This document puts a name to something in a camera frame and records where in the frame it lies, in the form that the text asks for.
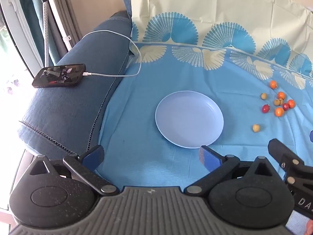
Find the blue printed cloth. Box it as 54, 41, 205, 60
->
96, 0, 313, 189

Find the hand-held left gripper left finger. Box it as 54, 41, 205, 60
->
29, 145, 120, 196

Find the white pipe with clip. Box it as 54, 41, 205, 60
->
48, 0, 74, 51

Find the light blue plate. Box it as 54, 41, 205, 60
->
155, 90, 224, 149

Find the black smartphone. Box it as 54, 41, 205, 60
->
32, 64, 86, 89

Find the teal curtain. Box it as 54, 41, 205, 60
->
18, 0, 64, 66

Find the white window frame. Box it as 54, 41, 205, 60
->
0, 0, 46, 77

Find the white perforated pole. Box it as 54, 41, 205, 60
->
37, 0, 51, 67

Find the white charging cable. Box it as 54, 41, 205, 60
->
82, 30, 142, 78

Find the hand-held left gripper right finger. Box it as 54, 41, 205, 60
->
183, 146, 285, 196

